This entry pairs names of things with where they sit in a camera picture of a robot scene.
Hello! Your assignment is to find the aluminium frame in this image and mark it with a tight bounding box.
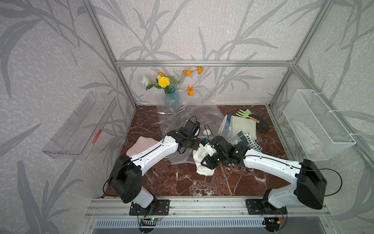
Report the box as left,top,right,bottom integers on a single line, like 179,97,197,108
90,1,374,234

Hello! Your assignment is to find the clear plastic vacuum bag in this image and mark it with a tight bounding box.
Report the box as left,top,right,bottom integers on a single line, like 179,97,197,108
150,106,234,166

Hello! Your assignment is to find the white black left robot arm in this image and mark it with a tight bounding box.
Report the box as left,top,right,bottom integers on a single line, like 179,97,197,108
103,127,201,211

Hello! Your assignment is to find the right circuit board with wires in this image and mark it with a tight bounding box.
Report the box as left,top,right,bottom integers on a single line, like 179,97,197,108
263,217,286,234

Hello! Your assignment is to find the white cloth in basket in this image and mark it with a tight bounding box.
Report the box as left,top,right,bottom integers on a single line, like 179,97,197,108
291,120,321,157

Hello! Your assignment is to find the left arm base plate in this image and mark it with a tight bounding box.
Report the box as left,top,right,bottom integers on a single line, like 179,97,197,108
129,199,170,216

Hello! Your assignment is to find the pink fluffy towel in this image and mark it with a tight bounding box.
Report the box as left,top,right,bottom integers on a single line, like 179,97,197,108
126,136,158,157

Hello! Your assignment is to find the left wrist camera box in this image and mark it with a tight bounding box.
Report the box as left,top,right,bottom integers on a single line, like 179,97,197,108
184,120,201,137

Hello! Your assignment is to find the white vacuum bag valve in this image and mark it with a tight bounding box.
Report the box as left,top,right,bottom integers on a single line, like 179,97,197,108
203,129,211,137

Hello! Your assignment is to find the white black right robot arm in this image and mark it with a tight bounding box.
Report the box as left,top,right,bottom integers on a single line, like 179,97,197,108
199,136,327,213

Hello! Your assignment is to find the blue glass vase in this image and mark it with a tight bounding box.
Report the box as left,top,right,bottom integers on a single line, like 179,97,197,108
164,86,181,106

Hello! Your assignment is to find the green garden fork wooden handle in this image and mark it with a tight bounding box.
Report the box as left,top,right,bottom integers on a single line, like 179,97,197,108
236,110,260,124

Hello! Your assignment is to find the left circuit board with wires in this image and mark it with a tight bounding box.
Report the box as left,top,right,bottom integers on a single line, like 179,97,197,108
137,216,164,227

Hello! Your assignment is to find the blue white striped towel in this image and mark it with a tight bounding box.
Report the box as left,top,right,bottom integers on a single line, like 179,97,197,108
218,115,232,138

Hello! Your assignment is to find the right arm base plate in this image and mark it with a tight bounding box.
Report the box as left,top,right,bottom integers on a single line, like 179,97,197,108
245,199,288,216

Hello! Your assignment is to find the cream folded towel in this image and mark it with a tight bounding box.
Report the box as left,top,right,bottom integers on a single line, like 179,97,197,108
230,116,257,140

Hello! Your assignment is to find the clear plastic wall shelf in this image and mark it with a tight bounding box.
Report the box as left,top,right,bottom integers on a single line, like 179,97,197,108
42,91,117,160

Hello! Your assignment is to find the circuit board with wires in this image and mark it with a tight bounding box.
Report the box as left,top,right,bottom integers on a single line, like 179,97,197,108
263,217,286,234
137,216,164,227

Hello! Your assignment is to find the green white striped towel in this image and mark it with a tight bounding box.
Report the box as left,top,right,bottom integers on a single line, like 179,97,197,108
236,130,263,152

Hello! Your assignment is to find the artificial flower bouquet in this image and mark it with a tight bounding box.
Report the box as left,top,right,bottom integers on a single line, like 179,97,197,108
140,67,204,97

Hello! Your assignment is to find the white wire mesh basket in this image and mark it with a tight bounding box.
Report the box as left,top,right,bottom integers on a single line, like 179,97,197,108
283,89,356,161

